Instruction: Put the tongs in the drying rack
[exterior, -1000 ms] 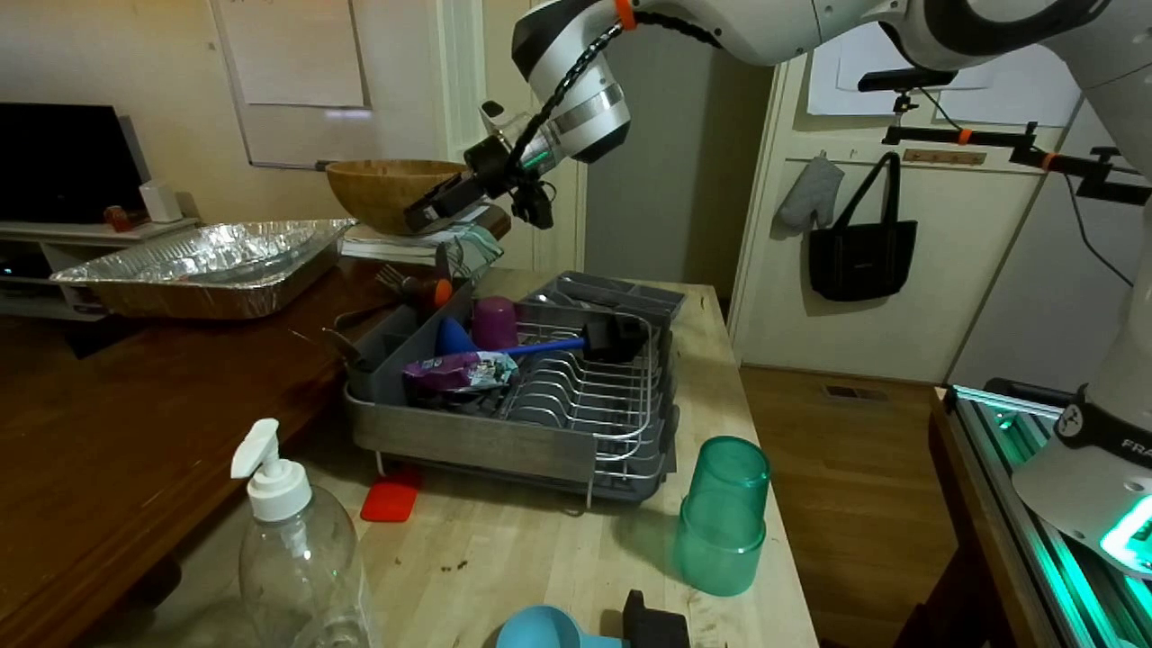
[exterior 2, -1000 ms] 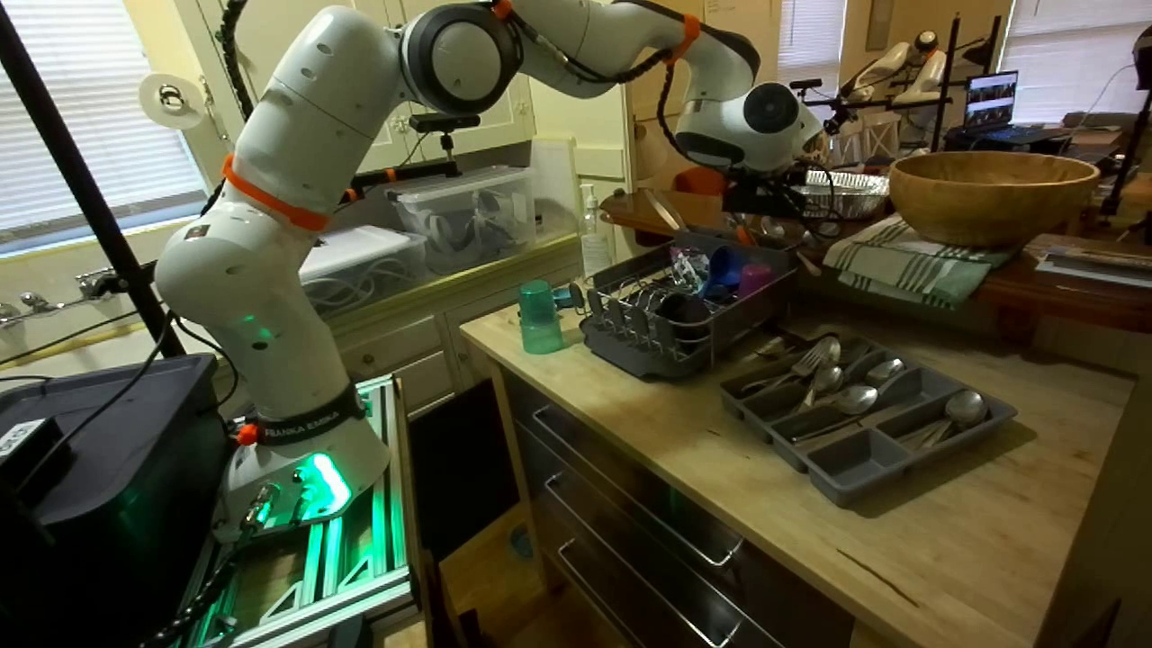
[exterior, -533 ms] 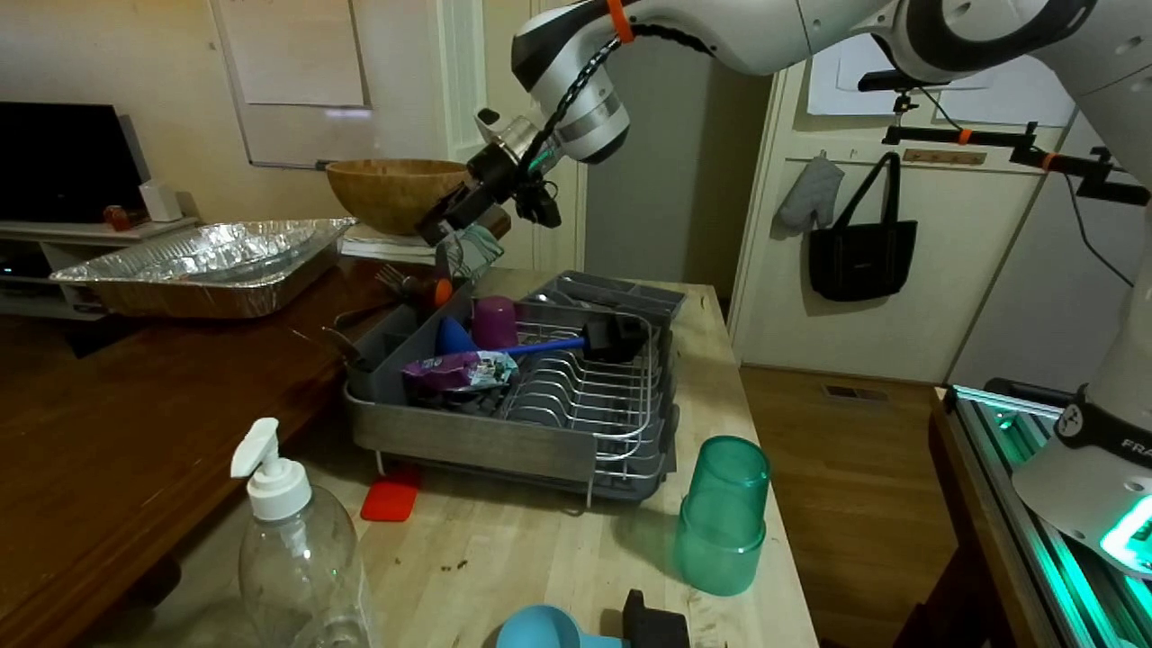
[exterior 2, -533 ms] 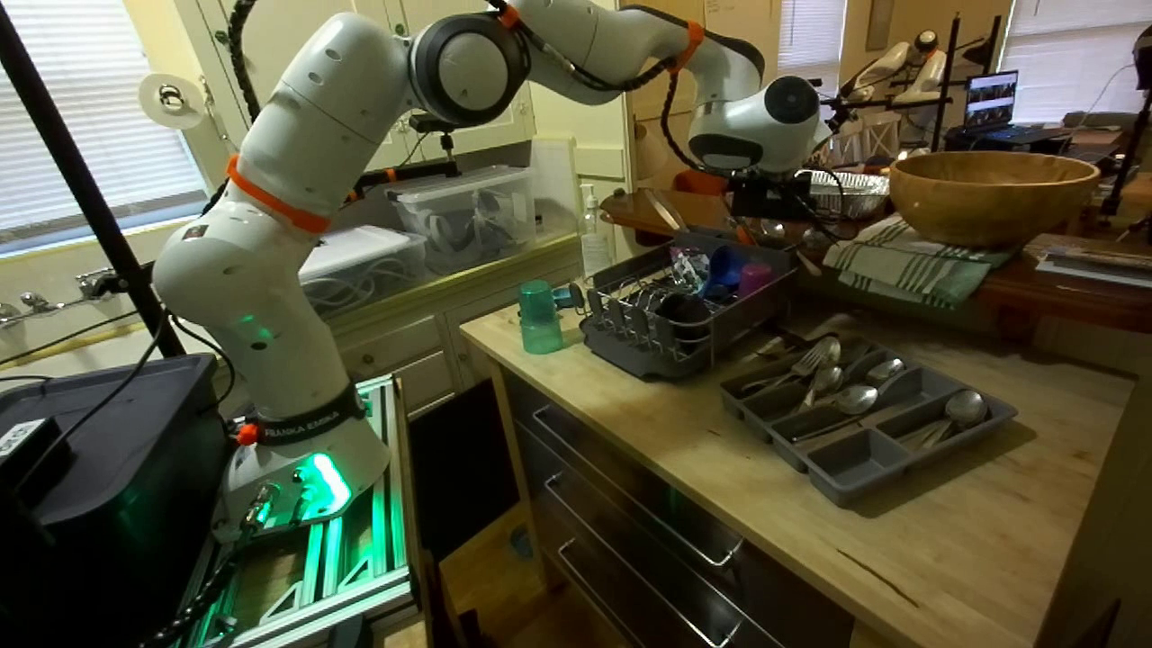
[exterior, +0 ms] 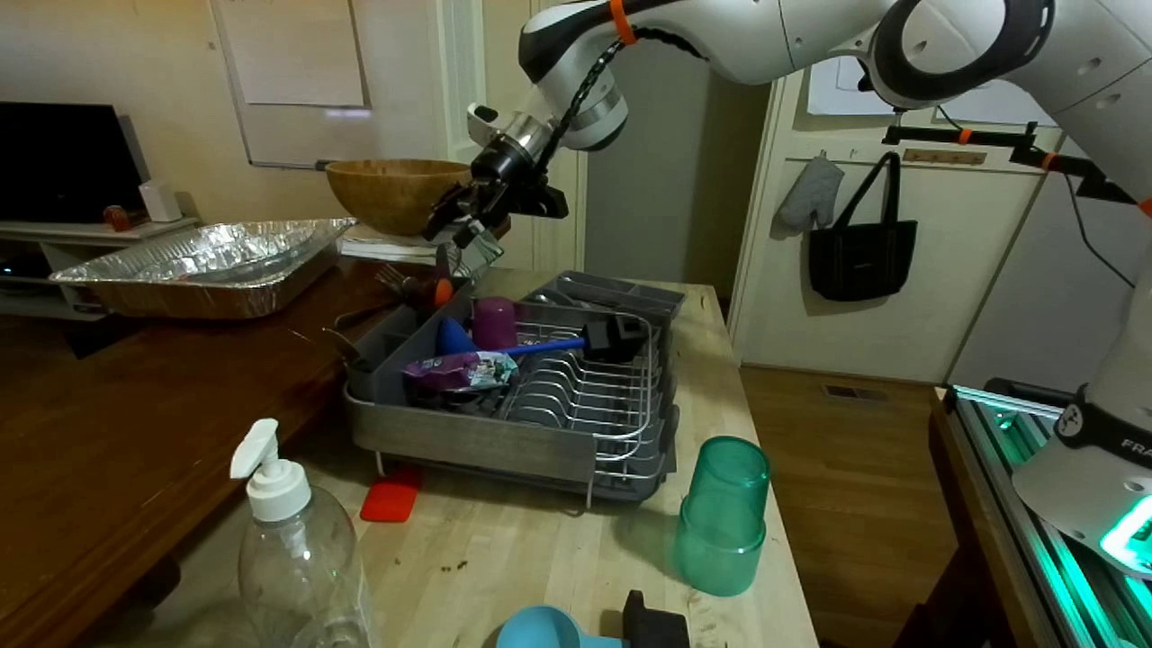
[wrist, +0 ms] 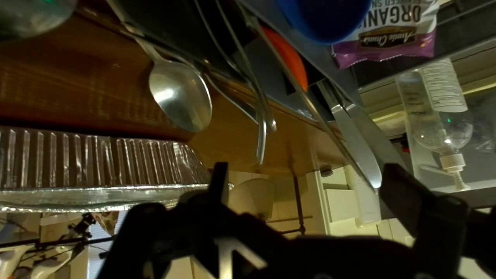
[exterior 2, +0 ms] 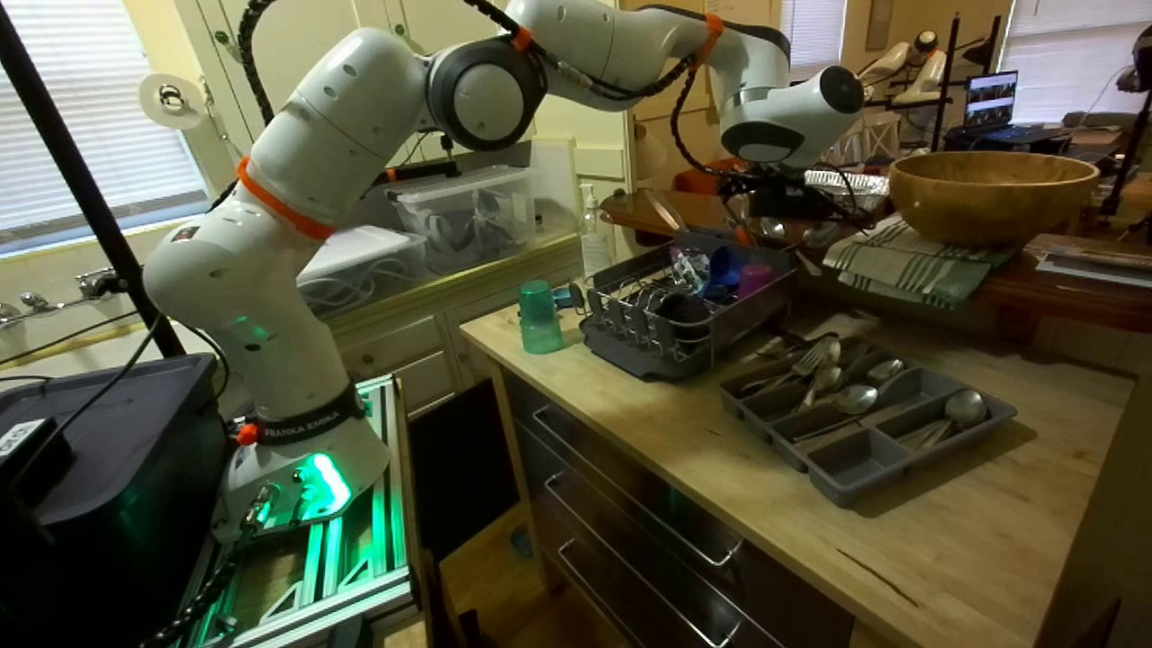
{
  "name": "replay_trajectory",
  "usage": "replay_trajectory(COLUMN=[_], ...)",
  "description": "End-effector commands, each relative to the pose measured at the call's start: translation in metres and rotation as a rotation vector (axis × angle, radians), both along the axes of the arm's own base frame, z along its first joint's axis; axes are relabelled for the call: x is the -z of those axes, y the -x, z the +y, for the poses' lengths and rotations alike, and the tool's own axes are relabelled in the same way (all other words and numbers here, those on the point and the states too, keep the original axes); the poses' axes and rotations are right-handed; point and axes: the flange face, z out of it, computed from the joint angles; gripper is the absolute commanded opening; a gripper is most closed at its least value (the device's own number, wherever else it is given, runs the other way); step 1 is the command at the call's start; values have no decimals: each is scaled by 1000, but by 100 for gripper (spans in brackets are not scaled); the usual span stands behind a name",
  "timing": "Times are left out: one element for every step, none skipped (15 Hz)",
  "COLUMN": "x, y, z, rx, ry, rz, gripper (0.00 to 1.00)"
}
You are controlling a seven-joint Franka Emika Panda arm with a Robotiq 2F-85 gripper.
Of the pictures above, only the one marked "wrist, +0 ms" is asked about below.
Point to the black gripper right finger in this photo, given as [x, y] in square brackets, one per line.
[420, 207]

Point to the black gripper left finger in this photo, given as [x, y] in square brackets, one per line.
[220, 180]

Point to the silver metal spoon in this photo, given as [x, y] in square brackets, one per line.
[181, 98]

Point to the clear pump soap bottle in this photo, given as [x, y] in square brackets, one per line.
[444, 132]

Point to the silver table knife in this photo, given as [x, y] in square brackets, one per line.
[358, 145]

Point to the aluminium foil tray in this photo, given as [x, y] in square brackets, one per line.
[79, 160]

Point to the orange utensil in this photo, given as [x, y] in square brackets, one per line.
[289, 56]

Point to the purple snack bag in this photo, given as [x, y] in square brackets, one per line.
[393, 32]

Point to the dark blue cup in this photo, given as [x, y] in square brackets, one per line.
[323, 18]

